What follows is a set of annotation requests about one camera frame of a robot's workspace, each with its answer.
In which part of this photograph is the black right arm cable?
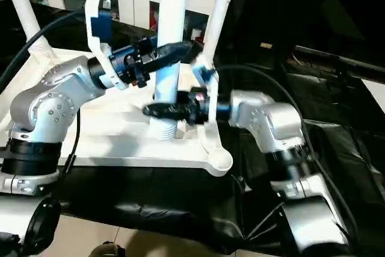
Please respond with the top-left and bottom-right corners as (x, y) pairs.
(212, 64), (363, 237)

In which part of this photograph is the white plastic table leg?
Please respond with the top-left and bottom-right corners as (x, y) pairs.
(0, 0), (52, 54)
(201, 0), (237, 70)
(149, 0), (191, 143)

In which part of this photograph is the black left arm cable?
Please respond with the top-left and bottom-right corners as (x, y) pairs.
(0, 8), (92, 92)

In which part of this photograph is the dark rounded robot foot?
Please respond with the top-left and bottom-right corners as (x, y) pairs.
(90, 241), (128, 257)

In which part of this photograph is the black plastic mat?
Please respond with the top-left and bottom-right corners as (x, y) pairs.
(0, 0), (385, 255)

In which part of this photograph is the dark horizontal rail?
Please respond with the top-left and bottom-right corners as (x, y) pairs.
(294, 45), (385, 82)

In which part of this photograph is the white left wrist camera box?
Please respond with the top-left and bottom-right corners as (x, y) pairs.
(84, 0), (128, 90)

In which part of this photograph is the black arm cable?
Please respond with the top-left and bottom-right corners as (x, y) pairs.
(0, 8), (92, 92)
(212, 64), (363, 237)

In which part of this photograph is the white plastic table top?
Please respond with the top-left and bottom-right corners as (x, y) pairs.
(0, 43), (235, 178)

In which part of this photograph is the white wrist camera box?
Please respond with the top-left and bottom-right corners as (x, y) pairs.
(84, 0), (128, 90)
(192, 63), (221, 149)

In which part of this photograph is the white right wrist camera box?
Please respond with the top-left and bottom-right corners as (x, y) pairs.
(192, 63), (221, 149)

